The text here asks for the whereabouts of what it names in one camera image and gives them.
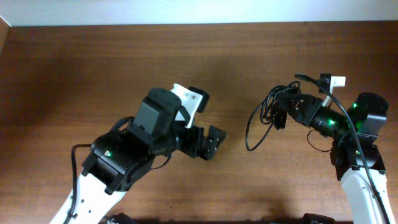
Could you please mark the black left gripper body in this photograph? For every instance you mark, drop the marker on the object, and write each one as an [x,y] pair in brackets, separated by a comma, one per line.
[186,139]

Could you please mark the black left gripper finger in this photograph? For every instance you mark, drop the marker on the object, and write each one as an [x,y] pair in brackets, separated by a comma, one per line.
[210,148]
[217,135]

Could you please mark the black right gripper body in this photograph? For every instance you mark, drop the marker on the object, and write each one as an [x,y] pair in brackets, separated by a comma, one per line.
[298,107]

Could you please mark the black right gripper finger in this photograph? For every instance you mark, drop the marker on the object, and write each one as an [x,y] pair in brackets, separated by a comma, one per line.
[287,106]
[290,99]

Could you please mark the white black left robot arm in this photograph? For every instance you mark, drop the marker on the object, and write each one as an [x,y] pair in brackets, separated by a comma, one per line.
[163,124]

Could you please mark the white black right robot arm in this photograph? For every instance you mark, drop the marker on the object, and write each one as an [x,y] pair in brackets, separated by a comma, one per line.
[357,160]

